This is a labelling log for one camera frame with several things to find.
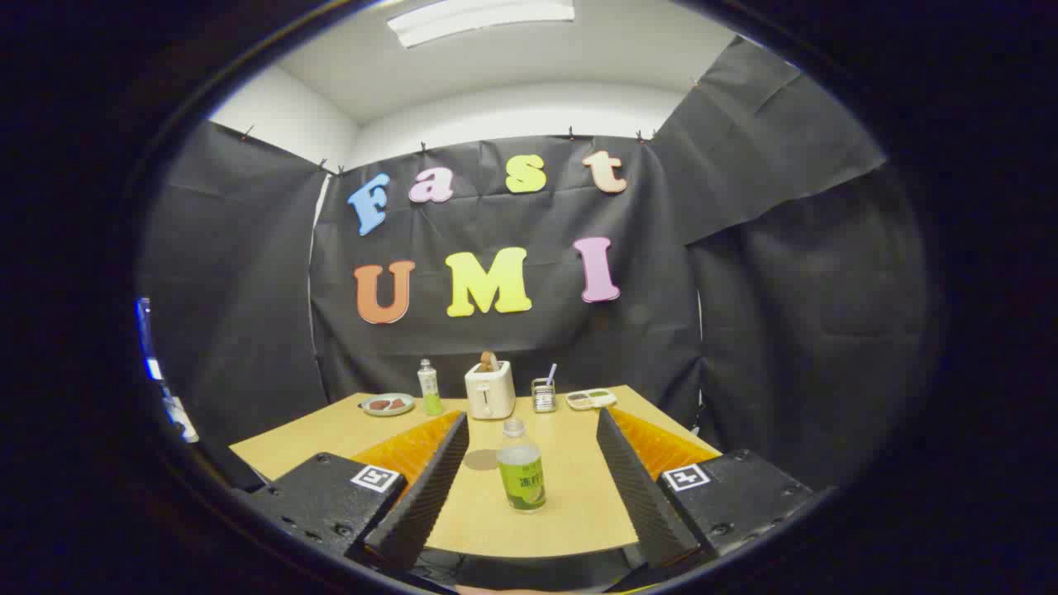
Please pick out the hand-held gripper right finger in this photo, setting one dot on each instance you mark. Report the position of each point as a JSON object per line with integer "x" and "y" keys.
{"x": 632, "y": 487}

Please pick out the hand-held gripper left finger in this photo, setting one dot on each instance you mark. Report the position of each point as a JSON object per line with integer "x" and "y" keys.
{"x": 430, "y": 487}

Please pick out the brown round coaster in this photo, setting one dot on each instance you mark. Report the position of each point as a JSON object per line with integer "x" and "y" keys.
{"x": 478, "y": 460}

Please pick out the green label juice bottle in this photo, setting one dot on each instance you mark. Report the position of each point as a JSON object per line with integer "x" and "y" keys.
{"x": 521, "y": 483}

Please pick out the slim green drink bottle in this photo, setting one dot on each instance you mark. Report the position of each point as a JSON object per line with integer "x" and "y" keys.
{"x": 430, "y": 392}

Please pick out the wooden table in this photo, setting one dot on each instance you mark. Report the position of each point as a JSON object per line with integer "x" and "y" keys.
{"x": 570, "y": 496}

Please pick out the grey round plate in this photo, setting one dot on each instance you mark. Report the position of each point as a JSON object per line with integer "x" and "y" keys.
{"x": 408, "y": 408}

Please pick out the white divided food tray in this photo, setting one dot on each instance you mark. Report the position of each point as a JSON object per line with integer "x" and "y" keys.
{"x": 591, "y": 400}

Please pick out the cream toaster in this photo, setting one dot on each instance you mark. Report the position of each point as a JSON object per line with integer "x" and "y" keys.
{"x": 489, "y": 392}

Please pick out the metal mesh holder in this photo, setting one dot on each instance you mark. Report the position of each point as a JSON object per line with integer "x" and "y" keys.
{"x": 543, "y": 398}

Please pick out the brown toast slice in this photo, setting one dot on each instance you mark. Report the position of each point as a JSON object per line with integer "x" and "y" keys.
{"x": 488, "y": 362}

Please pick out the ceiling light panel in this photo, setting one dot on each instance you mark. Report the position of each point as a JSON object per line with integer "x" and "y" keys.
{"x": 479, "y": 18}

